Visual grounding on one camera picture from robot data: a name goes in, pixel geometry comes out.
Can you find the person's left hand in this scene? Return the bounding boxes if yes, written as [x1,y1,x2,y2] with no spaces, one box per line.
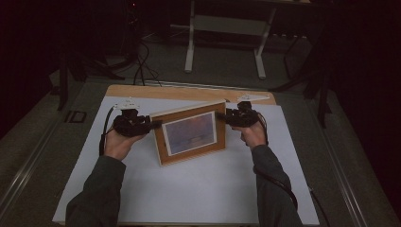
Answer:
[105,126,148,162]

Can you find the person's right hand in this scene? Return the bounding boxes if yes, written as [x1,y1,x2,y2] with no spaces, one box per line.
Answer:
[232,122,268,149]

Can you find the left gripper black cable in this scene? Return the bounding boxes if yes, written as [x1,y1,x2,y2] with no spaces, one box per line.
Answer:
[98,106,116,157]

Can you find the black floor socket box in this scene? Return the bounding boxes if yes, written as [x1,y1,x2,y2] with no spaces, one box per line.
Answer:
[63,110,88,124]

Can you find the wooden picture frame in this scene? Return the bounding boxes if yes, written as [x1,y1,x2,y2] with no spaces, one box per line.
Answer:
[149,98,228,167]

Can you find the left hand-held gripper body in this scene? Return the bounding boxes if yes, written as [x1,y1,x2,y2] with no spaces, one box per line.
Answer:
[113,97,146,137]

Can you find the white paper sheet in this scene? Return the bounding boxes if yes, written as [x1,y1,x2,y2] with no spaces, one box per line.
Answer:
[51,96,321,226]

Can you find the black tripod stand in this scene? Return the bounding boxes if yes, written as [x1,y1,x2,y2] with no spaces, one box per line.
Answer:
[270,18,333,129]
[56,50,127,112]

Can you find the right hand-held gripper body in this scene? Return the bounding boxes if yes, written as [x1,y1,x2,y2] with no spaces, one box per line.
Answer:
[230,94,270,128]

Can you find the metal floor rail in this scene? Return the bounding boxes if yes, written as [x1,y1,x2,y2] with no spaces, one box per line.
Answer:
[0,123,69,218]
[310,100,370,227]
[143,79,270,92]

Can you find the black floor cables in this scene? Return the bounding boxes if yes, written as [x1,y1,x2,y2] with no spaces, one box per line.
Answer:
[131,41,163,87]

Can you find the white metal table frame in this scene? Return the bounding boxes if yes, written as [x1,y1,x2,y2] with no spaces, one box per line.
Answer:
[183,0,279,80]

